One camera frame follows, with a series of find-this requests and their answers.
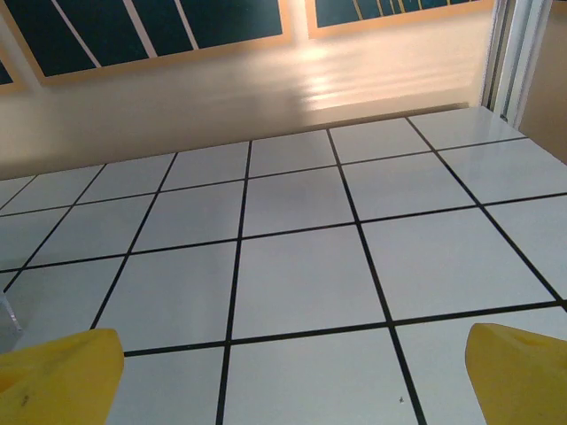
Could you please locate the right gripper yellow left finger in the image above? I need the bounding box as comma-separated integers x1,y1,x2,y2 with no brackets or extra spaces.
0,328,126,425

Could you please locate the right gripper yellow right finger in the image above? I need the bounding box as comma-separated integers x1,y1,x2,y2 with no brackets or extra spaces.
464,322,567,425

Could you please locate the aluminium corner post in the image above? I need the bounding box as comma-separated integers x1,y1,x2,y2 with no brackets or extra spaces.
480,0,555,128

